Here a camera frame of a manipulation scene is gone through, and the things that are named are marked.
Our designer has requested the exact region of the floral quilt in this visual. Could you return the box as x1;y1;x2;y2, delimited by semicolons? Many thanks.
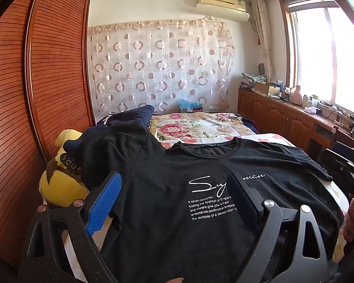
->
150;112;257;148

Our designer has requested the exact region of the stack of folded cloths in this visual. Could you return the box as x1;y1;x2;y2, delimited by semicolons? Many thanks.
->
241;72;268;83

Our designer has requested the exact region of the wooden louvred wardrobe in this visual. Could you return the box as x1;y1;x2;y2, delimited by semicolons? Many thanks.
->
0;0;95;273

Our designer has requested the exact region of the pale pink bottle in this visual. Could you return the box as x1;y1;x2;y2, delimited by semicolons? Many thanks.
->
290;84;303;105

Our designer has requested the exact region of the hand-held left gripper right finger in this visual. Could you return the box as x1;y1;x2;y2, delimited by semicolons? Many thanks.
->
226;172;330;283

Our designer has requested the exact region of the wooden framed window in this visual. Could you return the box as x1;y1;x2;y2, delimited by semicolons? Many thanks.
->
279;0;354;126

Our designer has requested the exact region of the wooden side cabinet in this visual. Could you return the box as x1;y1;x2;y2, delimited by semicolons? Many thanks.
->
237;86;354;161

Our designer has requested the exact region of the dark blue blanket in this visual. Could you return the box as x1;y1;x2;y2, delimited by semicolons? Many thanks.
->
235;113;261;135

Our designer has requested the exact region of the yellow plush toy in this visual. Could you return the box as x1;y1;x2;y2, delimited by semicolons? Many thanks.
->
39;129;89;207

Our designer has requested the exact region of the blue plastic bag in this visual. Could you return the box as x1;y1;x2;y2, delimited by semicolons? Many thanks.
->
178;97;203;113

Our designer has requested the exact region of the cream patterned side curtain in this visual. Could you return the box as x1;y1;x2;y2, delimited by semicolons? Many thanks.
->
250;0;275;81

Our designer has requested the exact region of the black printed t-shirt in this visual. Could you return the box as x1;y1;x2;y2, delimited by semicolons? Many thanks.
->
77;123;344;283

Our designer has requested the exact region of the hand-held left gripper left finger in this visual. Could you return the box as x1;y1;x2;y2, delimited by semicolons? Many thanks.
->
18;172;123;283

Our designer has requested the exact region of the wall air conditioner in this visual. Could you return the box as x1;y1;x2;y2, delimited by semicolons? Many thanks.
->
196;0;251;22

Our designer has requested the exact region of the sheer circle-patterned curtain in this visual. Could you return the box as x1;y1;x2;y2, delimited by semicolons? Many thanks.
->
88;18;235;116

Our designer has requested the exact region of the dark circle-patterned blanket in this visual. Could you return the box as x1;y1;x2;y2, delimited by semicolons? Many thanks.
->
55;150;84;180

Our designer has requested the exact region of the navy blue folded garment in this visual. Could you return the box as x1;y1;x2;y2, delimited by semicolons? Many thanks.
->
96;105;154;132

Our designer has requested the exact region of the cardboard box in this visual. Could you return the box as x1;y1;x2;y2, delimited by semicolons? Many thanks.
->
254;81;281;97

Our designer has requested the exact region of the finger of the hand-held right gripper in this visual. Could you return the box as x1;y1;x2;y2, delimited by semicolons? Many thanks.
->
321;148;354;181

